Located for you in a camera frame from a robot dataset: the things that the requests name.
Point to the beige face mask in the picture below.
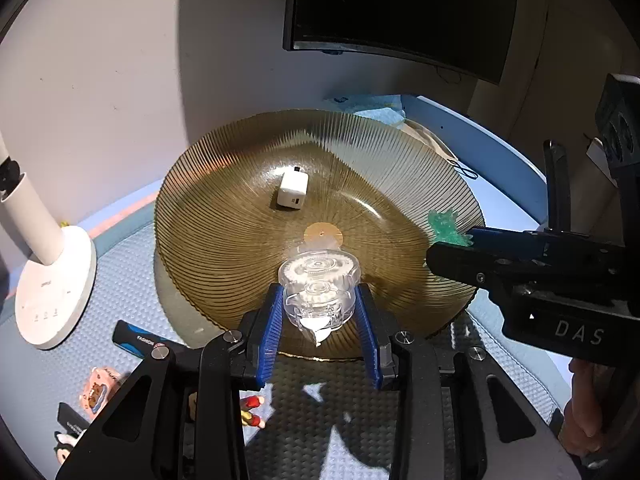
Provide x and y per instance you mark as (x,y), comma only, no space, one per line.
(430,140)

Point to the black monitor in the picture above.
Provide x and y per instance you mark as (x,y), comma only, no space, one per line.
(469,36)

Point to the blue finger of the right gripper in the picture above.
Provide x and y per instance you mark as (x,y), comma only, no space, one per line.
(505,242)
(471,265)

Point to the person's right hand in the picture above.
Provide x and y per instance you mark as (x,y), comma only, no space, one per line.
(581,432)

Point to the clear correction tape dispenser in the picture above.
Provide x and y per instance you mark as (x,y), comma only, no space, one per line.
(319,291)

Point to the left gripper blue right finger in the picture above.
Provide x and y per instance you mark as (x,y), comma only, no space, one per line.
(374,337)

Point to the black fashion lighter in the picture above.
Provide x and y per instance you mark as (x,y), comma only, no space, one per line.
(146,345)

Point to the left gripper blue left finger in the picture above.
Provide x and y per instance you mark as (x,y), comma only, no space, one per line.
(268,332)

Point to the black-haired chibi figurine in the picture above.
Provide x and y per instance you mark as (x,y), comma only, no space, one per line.
(65,444)

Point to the long black lighter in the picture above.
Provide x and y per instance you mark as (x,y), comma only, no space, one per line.
(73,423)

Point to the white USB charger cube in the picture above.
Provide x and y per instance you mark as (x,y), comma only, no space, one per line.
(293,188)

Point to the small red-dressed figurine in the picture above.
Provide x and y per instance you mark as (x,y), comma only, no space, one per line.
(248,406)

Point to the white desk lamp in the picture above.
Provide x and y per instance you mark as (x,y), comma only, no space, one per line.
(57,279)

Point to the amber ribbed glass plate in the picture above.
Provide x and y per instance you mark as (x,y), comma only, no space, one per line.
(222,237)

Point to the pink playing card box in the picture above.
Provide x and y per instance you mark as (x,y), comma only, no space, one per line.
(100,387)

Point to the green spiky toy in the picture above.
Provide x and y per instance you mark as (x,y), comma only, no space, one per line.
(444,226)

